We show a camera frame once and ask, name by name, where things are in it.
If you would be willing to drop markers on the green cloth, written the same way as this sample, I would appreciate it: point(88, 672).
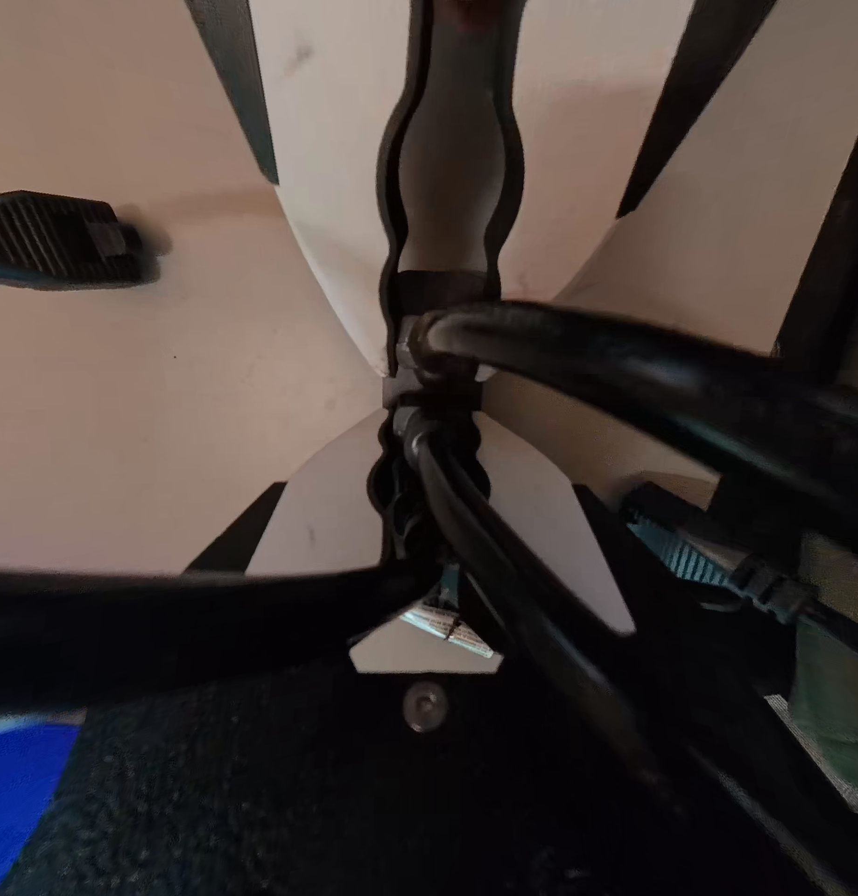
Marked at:
point(835, 700)

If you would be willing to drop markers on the blue and black connector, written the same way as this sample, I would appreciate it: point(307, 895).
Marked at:
point(681, 553)

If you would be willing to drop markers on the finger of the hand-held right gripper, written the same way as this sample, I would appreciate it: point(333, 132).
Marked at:
point(331, 140)
point(583, 105)

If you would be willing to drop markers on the black metal frame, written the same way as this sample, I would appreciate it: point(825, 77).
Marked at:
point(828, 245)

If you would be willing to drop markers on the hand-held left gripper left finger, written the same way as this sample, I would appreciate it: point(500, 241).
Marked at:
point(317, 518)

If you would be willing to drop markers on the black ribbed plug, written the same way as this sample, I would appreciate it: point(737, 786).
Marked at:
point(51, 238)

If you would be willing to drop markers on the black power plug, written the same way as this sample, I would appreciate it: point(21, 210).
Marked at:
point(443, 283)

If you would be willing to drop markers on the blue panel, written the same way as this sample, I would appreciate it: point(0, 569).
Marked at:
point(23, 805)

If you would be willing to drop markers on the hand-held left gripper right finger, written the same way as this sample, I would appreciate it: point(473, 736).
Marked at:
point(541, 504)

